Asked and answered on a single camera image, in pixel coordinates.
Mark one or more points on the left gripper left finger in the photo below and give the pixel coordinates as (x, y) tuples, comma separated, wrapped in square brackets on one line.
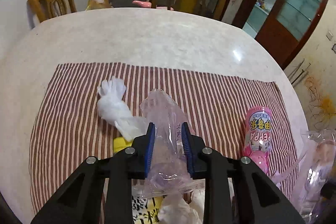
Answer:
[(78, 199)]

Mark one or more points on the yellow plastic bag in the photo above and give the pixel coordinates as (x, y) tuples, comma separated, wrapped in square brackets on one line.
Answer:
[(98, 4)]

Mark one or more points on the white dustpan with handles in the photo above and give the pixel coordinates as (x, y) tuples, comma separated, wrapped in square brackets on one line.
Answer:
[(298, 71)]

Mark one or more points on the red striped cloth mat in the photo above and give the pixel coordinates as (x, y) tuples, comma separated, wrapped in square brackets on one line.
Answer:
[(67, 129)]

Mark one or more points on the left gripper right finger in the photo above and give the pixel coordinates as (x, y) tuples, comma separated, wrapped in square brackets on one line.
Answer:
[(236, 191)]

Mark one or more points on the wooden chair at left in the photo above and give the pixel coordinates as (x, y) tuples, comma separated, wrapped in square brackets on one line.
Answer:
[(48, 9)]

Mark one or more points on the white tissue small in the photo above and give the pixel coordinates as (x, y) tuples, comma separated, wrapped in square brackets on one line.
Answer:
[(112, 109)]

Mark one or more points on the white tissue large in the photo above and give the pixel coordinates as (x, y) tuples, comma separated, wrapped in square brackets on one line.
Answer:
[(174, 209)]

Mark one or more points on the yellow cap lemon bottle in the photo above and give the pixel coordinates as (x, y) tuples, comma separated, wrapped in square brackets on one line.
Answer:
[(145, 210)]

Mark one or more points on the clear doll packaging wrapper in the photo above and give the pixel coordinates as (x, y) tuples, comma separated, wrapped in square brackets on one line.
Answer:
[(315, 165)]

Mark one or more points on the clear crushed plastic bottle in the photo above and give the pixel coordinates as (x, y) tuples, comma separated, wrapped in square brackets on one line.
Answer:
[(168, 170)]

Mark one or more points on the red wooden kitchen door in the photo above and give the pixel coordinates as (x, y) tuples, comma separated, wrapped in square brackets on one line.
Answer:
[(281, 27)]

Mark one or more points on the white wall switch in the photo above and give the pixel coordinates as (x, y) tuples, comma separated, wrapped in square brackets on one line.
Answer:
[(329, 35)]

